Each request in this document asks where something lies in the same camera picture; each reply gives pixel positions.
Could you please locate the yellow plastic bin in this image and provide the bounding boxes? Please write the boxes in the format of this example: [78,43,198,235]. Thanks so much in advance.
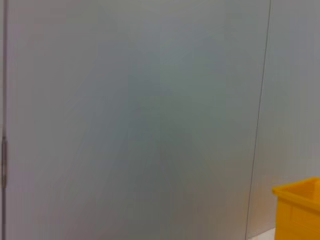
[271,176,320,240]

